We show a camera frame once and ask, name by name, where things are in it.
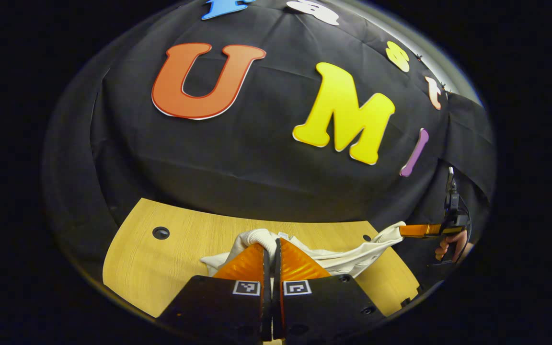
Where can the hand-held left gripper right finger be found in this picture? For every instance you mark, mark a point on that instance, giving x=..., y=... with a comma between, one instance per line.
x=324, y=306

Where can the black table edge bracket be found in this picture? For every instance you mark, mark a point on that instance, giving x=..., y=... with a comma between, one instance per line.
x=405, y=302

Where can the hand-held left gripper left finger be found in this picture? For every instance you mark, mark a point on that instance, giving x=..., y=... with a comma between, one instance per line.
x=218, y=309

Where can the cream white sweatshirt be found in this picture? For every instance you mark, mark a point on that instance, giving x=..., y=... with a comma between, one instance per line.
x=352, y=256

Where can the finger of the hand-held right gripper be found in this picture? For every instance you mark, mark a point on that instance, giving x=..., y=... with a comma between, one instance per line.
x=419, y=230

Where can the black backdrop cloth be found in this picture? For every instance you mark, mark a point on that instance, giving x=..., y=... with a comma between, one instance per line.
x=257, y=167

